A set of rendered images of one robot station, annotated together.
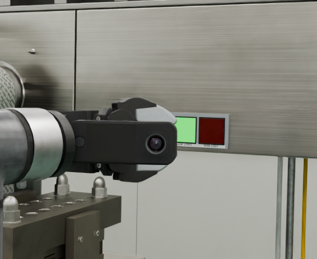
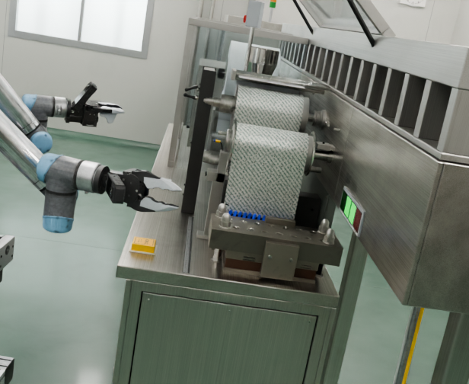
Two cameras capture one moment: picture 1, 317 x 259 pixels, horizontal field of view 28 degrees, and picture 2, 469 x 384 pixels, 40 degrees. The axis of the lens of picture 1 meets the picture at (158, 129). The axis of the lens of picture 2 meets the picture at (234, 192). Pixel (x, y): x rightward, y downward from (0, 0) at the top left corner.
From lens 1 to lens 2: 1.46 m
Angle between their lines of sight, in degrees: 62
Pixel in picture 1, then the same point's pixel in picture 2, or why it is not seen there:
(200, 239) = not seen: outside the picture
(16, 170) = (69, 184)
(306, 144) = (376, 252)
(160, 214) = not seen: outside the picture
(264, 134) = (369, 234)
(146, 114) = (151, 180)
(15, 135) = (68, 171)
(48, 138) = (84, 176)
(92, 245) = (285, 266)
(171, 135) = (113, 190)
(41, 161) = (80, 184)
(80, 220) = (272, 245)
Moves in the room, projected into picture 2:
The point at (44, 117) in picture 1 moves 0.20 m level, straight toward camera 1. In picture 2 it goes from (88, 168) to (4, 168)
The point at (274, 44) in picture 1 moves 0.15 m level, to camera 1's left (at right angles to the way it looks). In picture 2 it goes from (387, 167) to (349, 151)
